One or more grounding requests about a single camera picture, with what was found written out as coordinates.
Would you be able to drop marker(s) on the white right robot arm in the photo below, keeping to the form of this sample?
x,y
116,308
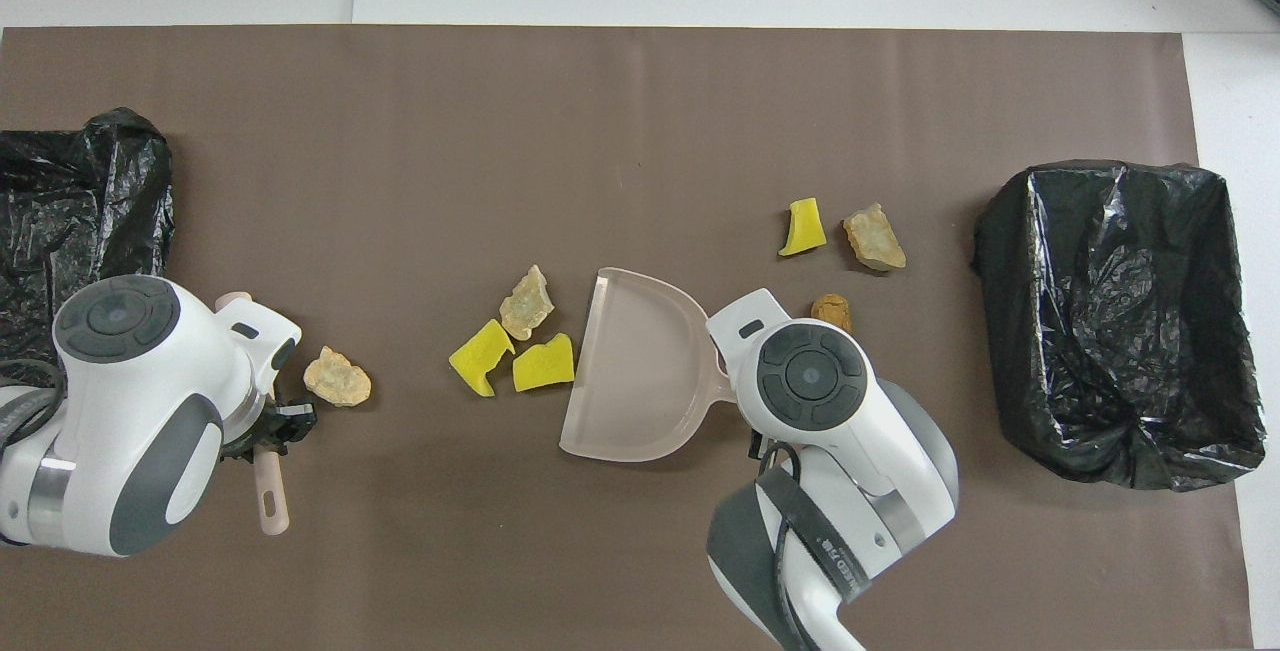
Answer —
x,y
850,491

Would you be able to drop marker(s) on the brown paper table mat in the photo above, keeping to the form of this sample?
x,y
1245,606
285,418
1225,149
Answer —
x,y
640,91

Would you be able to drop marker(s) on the bin wrapped in black bag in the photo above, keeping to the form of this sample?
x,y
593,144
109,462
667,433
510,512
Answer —
x,y
80,201

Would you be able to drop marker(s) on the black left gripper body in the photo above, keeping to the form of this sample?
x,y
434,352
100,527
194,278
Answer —
x,y
252,439

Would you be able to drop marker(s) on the open bin with black bag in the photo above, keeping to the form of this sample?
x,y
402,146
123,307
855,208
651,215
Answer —
x,y
1120,331

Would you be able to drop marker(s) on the beige hand brush black bristles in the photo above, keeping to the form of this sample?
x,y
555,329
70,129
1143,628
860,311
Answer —
x,y
272,501

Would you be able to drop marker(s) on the yellow notched sponge piece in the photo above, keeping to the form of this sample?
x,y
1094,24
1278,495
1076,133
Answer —
x,y
480,356

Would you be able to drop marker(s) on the brown sponge piece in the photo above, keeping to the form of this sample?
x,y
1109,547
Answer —
x,y
832,309

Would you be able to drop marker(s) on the pink plastic dustpan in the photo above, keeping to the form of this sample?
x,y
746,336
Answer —
x,y
630,371

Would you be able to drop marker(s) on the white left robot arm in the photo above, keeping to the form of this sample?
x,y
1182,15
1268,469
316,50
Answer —
x,y
130,411

